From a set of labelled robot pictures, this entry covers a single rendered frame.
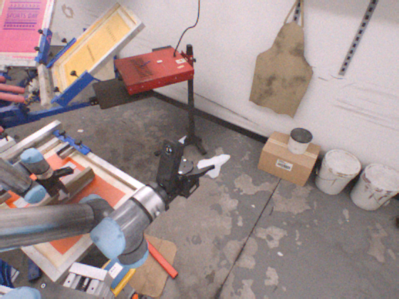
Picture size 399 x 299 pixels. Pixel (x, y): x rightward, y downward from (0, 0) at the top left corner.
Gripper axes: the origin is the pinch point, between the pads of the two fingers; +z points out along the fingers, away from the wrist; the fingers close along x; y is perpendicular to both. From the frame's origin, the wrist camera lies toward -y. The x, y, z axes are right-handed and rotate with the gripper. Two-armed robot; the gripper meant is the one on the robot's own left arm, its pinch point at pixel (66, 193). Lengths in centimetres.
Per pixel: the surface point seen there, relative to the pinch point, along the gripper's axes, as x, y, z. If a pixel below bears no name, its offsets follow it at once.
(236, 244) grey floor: 79, -66, 103
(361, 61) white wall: 105, -199, -14
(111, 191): 15.9, -15.5, 5.5
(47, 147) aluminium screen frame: -42.1, -15.6, 1.8
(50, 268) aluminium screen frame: 26.4, 28.2, 0.4
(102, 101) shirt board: -56, -72, 7
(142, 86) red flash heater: -30, -94, -4
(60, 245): 18.7, 19.2, 4.4
